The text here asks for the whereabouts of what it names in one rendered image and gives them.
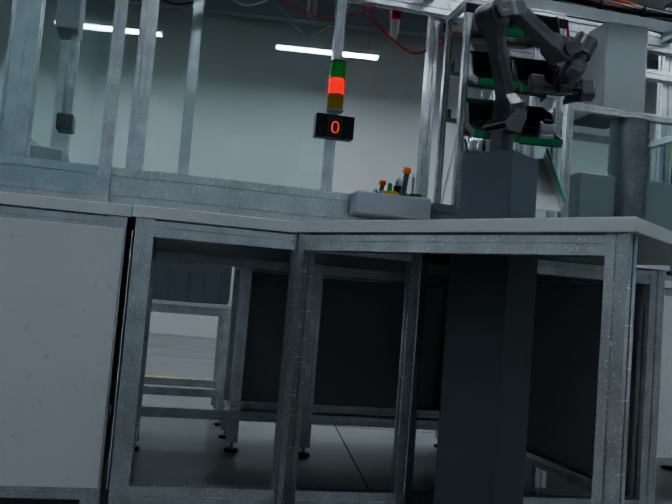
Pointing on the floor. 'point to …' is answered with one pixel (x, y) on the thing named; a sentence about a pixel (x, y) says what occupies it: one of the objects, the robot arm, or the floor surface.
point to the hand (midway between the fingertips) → (555, 96)
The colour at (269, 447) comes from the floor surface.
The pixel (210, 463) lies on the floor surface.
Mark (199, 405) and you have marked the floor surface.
